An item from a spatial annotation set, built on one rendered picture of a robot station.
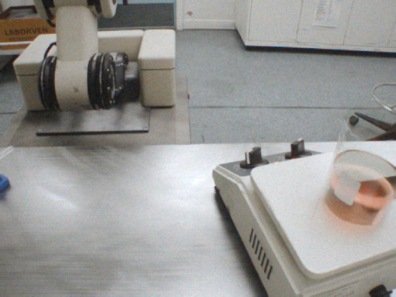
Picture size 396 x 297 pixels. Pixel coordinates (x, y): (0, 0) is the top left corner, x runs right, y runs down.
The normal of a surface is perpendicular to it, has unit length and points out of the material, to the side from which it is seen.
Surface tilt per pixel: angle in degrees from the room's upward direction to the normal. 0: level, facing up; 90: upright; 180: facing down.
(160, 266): 0
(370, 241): 0
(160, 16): 90
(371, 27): 90
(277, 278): 90
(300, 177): 0
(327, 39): 90
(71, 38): 64
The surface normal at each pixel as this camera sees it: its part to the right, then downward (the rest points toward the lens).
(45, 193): 0.03, -0.79
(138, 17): 0.06, 0.61
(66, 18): 0.07, 0.21
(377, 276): 0.29, 0.59
